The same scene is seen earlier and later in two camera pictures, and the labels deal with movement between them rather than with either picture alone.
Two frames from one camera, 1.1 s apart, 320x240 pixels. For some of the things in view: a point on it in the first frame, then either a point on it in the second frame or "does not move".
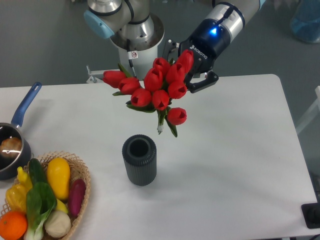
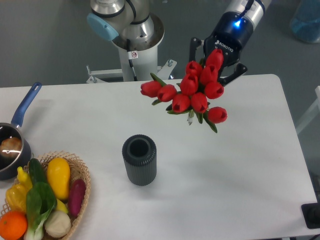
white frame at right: [315, 110] does not move
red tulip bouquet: [163, 81] → [199, 82]
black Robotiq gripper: [207, 43] → [230, 35]
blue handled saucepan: [15, 150] does not move
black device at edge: [311, 212] does not move
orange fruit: [13, 225] does not move
